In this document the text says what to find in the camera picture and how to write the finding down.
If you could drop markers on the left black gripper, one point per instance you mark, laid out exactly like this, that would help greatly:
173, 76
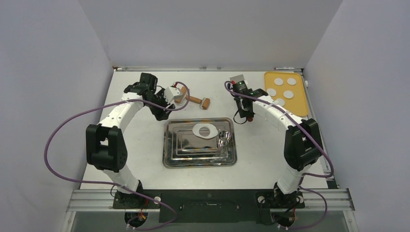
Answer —
162, 113

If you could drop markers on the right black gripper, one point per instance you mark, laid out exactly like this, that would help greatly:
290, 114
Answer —
243, 114

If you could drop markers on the white cut dough disc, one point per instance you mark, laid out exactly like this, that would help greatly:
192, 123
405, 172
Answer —
272, 92

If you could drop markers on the white dough piece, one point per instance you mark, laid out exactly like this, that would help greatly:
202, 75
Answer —
213, 131

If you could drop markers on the stainless steel tray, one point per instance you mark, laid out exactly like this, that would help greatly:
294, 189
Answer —
182, 149

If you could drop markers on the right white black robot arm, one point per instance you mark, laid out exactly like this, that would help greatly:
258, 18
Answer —
302, 143

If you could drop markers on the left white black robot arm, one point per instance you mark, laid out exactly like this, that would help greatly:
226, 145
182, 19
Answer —
105, 145

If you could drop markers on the white dough disc lower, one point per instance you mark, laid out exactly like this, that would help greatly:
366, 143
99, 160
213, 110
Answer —
280, 102

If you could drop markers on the white dough disc upper left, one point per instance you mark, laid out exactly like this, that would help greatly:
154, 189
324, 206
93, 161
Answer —
278, 81

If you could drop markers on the white dough disc middle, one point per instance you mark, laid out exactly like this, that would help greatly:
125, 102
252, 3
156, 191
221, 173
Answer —
288, 94

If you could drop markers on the white dough disc upper right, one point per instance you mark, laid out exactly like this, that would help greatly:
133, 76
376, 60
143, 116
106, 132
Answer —
291, 81

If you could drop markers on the yellow plastic tray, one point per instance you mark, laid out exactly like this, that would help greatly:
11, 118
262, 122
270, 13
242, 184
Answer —
287, 89

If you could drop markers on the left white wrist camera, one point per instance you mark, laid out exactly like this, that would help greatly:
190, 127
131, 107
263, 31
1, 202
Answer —
173, 95

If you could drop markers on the aluminium back rail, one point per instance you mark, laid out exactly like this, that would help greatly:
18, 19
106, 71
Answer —
205, 68

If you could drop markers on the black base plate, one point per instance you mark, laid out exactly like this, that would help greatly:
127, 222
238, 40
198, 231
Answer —
210, 206

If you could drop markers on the aluminium front rail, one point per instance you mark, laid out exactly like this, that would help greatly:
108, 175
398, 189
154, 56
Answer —
101, 200

